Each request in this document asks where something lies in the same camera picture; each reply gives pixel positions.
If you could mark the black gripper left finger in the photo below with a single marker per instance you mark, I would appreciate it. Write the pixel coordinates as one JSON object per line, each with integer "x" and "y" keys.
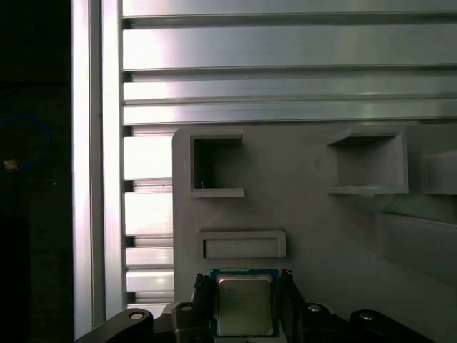
{"x": 205, "y": 307}

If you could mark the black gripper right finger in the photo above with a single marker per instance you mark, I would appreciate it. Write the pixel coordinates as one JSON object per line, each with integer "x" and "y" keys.
{"x": 287, "y": 307}

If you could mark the silver CPU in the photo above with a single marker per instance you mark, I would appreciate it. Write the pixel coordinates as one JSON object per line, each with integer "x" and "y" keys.
{"x": 244, "y": 303}

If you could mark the grey parts rack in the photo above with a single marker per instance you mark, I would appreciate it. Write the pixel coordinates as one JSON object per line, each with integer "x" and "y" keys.
{"x": 303, "y": 214}

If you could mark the small yellow floor object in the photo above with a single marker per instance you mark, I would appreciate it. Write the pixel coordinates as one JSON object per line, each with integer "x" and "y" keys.
{"x": 9, "y": 164}

